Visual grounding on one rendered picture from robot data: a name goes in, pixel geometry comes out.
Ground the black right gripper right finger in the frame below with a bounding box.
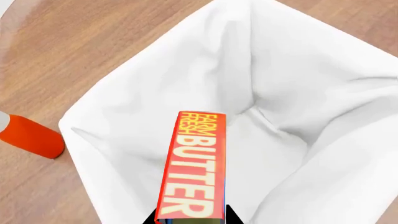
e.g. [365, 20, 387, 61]
[225, 203, 245, 224]

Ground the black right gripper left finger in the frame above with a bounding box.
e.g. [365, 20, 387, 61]
[142, 209, 159, 224]

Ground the red butter box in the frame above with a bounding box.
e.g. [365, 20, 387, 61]
[154, 110, 228, 224]

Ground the white fabric basket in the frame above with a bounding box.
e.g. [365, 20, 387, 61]
[58, 0, 398, 224]

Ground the orange and white can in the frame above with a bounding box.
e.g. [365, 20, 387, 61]
[0, 111, 65, 160]

